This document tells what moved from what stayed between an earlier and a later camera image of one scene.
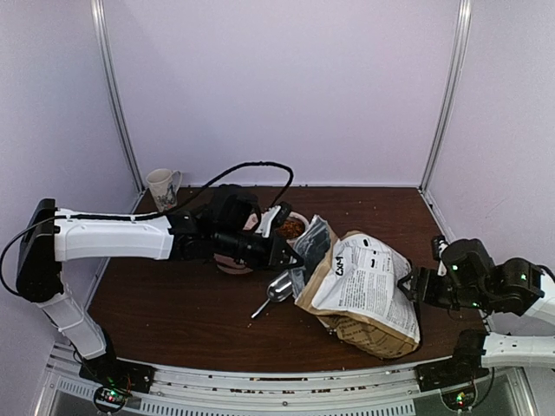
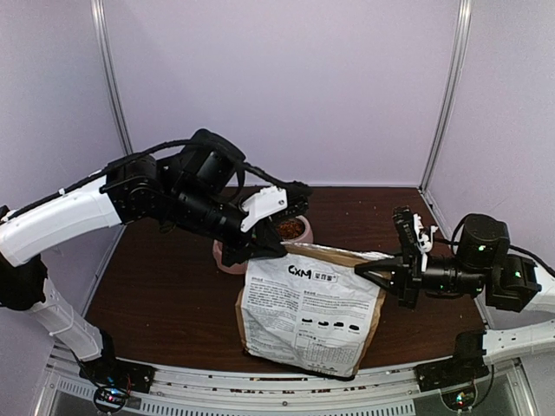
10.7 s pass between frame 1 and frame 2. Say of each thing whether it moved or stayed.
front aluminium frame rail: stayed
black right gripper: moved
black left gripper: moved
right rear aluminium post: stayed
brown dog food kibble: stayed
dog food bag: moved
